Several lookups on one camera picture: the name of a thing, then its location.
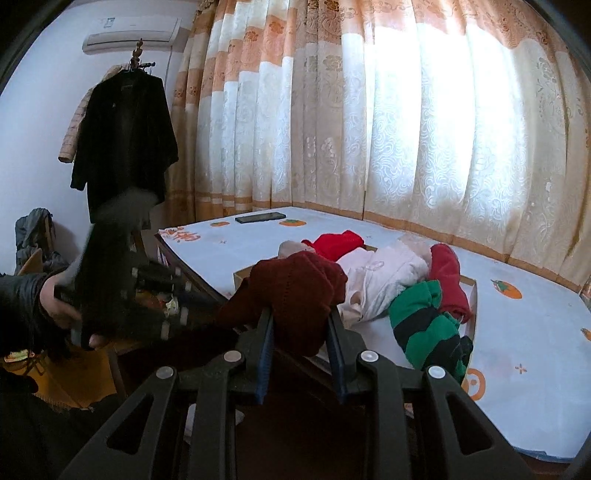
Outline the green and black underwear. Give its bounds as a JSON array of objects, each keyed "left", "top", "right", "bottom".
[{"left": 388, "top": 280, "right": 474, "bottom": 384}]

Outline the person's black jacket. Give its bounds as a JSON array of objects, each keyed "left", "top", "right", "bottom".
[{"left": 0, "top": 369, "right": 139, "bottom": 480}]

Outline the cream underwear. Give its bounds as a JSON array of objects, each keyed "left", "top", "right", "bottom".
[{"left": 278, "top": 240, "right": 319, "bottom": 259}]

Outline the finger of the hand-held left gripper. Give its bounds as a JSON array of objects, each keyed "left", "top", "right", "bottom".
[
  {"left": 122, "top": 295, "right": 222, "bottom": 342},
  {"left": 130, "top": 261, "right": 195, "bottom": 296}
]

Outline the dark red underwear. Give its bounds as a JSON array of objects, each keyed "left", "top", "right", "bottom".
[{"left": 217, "top": 251, "right": 348, "bottom": 357}]

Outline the black coat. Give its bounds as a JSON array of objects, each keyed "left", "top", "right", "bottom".
[{"left": 70, "top": 71, "right": 180, "bottom": 229}]

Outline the beige dotted underwear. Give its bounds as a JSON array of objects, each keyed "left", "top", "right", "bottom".
[{"left": 336, "top": 244, "right": 430, "bottom": 324}]

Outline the beige quilted coat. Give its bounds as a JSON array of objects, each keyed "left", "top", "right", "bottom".
[{"left": 58, "top": 65, "right": 123, "bottom": 163}]

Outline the cream and orange curtain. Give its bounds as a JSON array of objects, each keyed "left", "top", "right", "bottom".
[{"left": 164, "top": 0, "right": 591, "bottom": 294}]

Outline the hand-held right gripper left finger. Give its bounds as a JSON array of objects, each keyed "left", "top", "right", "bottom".
[{"left": 60, "top": 307, "right": 275, "bottom": 480}]

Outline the shallow cardboard box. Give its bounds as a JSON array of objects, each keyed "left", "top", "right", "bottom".
[{"left": 233, "top": 244, "right": 478, "bottom": 384}]

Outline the wooden coat rack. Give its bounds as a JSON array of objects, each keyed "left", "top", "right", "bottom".
[{"left": 124, "top": 39, "right": 157, "bottom": 75}]

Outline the black phone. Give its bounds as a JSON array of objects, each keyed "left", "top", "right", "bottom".
[{"left": 235, "top": 211, "right": 287, "bottom": 224}]

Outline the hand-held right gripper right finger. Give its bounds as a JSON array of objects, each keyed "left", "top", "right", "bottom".
[{"left": 327, "top": 309, "right": 532, "bottom": 480}]

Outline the white air conditioner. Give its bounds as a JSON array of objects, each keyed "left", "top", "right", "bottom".
[{"left": 82, "top": 16, "right": 182, "bottom": 52}]

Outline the person's left hand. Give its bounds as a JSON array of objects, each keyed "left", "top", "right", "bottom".
[{"left": 39, "top": 272, "right": 106, "bottom": 350}]

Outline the person's left forearm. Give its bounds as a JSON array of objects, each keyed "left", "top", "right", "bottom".
[{"left": 0, "top": 272, "right": 51, "bottom": 324}]

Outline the dark grey jacket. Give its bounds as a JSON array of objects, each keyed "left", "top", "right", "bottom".
[{"left": 14, "top": 208, "right": 70, "bottom": 278}]

